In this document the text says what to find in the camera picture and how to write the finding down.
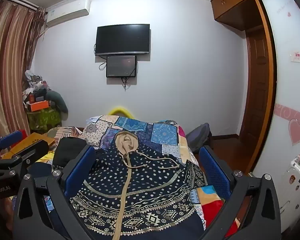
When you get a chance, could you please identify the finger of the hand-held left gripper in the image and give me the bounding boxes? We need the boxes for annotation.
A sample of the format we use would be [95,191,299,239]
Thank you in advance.
[0,130,23,155]
[0,140,49,174]

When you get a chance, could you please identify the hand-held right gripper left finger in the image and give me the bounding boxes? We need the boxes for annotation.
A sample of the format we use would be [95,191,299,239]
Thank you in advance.
[12,145,96,240]

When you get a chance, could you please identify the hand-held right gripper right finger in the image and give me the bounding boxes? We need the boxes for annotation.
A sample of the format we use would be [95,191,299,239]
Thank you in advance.
[198,145,282,240]

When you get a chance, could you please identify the navy patterned hooded coat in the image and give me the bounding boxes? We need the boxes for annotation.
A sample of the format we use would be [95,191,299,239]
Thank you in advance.
[69,131,208,240]

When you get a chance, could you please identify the brown cardboard box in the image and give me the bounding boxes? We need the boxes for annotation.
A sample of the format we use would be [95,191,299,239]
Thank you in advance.
[2,132,57,159]

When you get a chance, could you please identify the yellow cloth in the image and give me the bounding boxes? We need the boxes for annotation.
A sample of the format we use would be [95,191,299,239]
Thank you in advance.
[38,152,56,165]

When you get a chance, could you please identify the black garment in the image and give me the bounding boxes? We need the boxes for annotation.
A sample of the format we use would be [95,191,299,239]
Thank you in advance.
[52,137,88,168]

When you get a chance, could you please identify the grey backpack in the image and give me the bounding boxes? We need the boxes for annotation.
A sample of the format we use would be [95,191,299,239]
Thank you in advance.
[185,123,212,154]

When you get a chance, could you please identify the green patterned cloth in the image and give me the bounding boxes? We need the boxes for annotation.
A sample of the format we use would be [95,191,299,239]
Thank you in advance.
[26,107,62,135]

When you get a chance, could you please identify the orange box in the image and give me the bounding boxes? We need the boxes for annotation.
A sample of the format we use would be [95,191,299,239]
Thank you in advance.
[29,100,51,112]

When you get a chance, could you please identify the grey-green plush pillow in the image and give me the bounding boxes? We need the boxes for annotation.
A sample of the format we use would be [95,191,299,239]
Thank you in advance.
[46,90,69,118]

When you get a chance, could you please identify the pile of clutter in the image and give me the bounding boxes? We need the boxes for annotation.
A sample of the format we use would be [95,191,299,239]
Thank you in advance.
[22,69,53,105]

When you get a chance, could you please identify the patchwork printed blanket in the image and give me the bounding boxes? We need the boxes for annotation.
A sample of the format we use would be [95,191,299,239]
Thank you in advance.
[40,114,238,240]

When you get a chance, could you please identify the yellow hoop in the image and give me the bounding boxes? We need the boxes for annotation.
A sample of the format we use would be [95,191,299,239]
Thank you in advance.
[108,106,136,118]

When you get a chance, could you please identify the striped brown curtain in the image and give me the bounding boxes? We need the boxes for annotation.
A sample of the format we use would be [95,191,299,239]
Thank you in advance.
[0,0,47,140]

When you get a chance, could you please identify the pink heart decal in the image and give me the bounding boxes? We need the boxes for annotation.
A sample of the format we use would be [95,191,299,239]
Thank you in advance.
[275,103,300,147]

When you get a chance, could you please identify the brown wooden door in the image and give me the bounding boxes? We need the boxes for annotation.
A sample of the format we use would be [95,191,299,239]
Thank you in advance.
[237,0,277,176]

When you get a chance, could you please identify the white sliding wardrobe door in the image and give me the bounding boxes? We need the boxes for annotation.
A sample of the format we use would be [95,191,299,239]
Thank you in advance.
[250,0,300,233]

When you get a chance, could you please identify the white air conditioner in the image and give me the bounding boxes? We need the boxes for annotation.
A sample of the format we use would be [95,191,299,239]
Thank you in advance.
[45,0,92,28]

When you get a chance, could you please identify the wooden overhead cabinet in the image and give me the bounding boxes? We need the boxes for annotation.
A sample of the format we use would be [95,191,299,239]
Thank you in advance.
[210,0,278,31]

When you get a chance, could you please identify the black monitor cable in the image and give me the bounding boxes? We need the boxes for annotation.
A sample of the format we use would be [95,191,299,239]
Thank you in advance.
[121,77,131,92]

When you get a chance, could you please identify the small black wall monitor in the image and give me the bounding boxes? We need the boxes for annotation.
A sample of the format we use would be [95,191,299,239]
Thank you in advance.
[105,54,138,78]

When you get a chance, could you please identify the black wall television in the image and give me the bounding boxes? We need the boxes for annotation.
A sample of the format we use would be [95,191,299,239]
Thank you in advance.
[94,24,151,56]

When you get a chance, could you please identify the curtain rail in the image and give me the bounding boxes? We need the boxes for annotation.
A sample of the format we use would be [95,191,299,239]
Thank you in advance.
[2,0,43,12]

